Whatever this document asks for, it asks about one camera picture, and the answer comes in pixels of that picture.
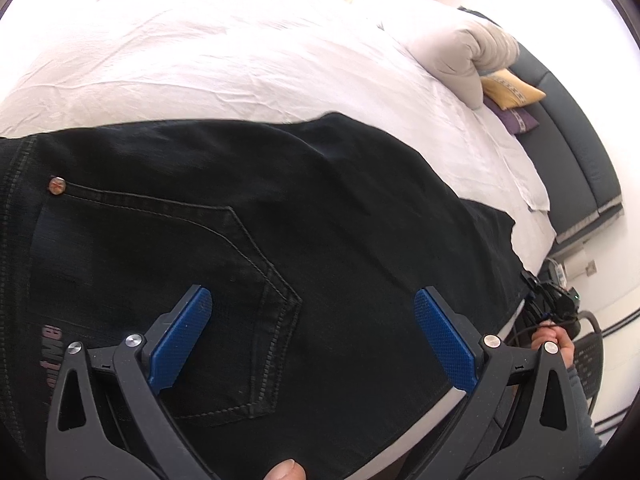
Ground bed with white sheet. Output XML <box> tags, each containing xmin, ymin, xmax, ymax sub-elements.
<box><xmin>0</xmin><ymin>0</ymin><xmax>558</xmax><ymax>480</ymax></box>

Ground person's right forearm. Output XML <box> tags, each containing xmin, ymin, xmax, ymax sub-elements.
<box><xmin>564</xmin><ymin>364</ymin><xmax>607</xmax><ymax>463</ymax></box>

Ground black mesh chair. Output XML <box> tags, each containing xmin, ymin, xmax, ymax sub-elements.
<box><xmin>572</xmin><ymin>310</ymin><xmax>607</xmax><ymax>413</ymax></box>

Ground dark grey padded headboard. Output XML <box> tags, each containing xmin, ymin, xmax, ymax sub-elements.
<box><xmin>457</xmin><ymin>6</ymin><xmax>626</xmax><ymax>247</ymax></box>

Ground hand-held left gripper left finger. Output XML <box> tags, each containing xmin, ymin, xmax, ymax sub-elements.
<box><xmin>44</xmin><ymin>284</ymin><xmax>222</xmax><ymax>480</ymax></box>

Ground black denim pants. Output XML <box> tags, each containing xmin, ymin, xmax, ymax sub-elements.
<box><xmin>0</xmin><ymin>112</ymin><xmax>528</xmax><ymax>480</ymax></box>

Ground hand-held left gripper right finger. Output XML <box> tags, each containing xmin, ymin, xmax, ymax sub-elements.
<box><xmin>407</xmin><ymin>287</ymin><xmax>583</xmax><ymax>480</ymax></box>

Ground white power strip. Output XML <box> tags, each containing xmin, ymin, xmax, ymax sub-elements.
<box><xmin>544</xmin><ymin>258</ymin><xmax>569</xmax><ymax>287</ymax></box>

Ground person's left hand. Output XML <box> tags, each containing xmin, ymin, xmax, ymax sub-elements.
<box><xmin>264</xmin><ymin>458</ymin><xmax>307</xmax><ymax>480</ymax></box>

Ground purple pillow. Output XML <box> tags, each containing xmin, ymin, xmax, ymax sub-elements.
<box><xmin>484</xmin><ymin>100</ymin><xmax>541</xmax><ymax>135</ymax></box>

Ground rolled white duvet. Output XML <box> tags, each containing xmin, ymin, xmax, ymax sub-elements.
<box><xmin>357</xmin><ymin>0</ymin><xmax>521</xmax><ymax>110</ymax></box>

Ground person's right hand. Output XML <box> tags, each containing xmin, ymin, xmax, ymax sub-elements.
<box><xmin>530</xmin><ymin>326</ymin><xmax>576</xmax><ymax>368</ymax></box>

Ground yellow patterned pillow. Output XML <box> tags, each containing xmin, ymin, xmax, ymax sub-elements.
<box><xmin>481</xmin><ymin>70</ymin><xmax>547</xmax><ymax>110</ymax></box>

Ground black cable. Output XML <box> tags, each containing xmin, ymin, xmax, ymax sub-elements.
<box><xmin>599</xmin><ymin>310</ymin><xmax>640</xmax><ymax>337</ymax></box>

